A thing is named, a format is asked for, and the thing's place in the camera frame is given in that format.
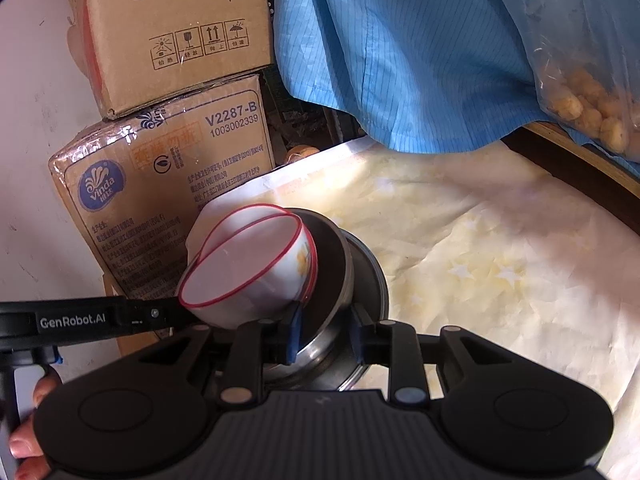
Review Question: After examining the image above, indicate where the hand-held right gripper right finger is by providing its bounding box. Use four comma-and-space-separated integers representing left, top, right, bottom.
350, 305, 507, 406

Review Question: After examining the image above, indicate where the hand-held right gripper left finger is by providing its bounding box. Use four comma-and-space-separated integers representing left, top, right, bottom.
137, 305, 303, 406

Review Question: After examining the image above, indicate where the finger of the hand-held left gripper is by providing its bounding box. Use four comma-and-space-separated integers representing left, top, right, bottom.
122, 297, 199, 341

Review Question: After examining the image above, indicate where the large steel plate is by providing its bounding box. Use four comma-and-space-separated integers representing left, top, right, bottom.
260, 232, 391, 392

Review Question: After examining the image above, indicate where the round steel bowl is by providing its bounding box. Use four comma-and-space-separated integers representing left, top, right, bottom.
287, 208, 357, 361

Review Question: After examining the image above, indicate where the white red-rimmed ceramic bowl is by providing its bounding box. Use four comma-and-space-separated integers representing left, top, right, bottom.
195, 203, 319, 311
178, 212, 308, 331

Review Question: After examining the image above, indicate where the person's left hand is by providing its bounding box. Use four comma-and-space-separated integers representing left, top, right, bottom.
7, 374, 63, 480

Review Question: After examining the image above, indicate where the large blue-logo cardboard box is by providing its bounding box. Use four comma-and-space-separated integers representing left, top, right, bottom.
48, 74, 277, 358

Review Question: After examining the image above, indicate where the cream cloth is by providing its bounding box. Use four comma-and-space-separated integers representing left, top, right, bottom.
185, 137, 640, 480

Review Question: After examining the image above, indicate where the small tan lump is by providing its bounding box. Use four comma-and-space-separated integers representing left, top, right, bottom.
286, 144, 321, 163

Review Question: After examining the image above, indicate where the small red-printed cardboard box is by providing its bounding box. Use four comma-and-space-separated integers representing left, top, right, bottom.
64, 0, 276, 122

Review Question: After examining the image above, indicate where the raised wooden ledge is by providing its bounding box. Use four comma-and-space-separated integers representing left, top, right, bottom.
500, 120, 640, 237

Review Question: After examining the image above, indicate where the blue striped coat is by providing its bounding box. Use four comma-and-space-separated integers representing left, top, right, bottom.
270, 0, 640, 163

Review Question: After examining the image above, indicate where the clear plastic bag of nuts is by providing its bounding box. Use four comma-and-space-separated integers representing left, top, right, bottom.
515, 0, 640, 157

